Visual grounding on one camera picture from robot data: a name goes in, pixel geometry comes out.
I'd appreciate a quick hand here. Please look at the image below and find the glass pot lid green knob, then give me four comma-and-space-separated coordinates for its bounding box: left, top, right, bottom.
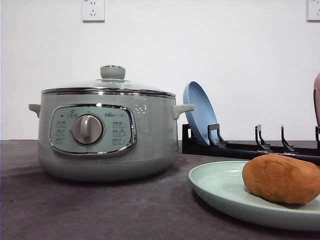
40, 64, 176, 97

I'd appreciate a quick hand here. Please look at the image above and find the green plate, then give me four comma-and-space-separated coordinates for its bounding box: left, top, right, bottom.
188, 160, 320, 231

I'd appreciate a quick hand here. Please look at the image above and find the brown potato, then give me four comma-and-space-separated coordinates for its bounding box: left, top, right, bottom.
242, 154, 320, 204

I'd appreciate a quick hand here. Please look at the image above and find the blue plate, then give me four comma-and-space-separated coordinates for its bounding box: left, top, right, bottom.
183, 81, 219, 145

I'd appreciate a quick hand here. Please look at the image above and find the black plate rack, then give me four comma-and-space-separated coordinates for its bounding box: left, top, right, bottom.
181, 123, 320, 164

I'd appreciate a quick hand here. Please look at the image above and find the green electric steamer pot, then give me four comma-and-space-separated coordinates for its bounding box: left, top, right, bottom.
28, 92, 195, 182

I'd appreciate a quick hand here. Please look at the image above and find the pink plate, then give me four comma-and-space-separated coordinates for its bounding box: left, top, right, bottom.
313, 72, 320, 126

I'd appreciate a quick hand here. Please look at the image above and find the white wall socket left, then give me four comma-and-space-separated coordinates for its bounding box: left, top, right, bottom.
81, 0, 106, 24

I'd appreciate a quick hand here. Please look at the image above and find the white wall socket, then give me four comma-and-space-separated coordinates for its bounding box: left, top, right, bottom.
81, 0, 106, 24
306, 0, 320, 23

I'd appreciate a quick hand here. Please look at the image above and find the white wall socket right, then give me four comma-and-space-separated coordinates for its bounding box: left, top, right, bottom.
306, 0, 320, 23

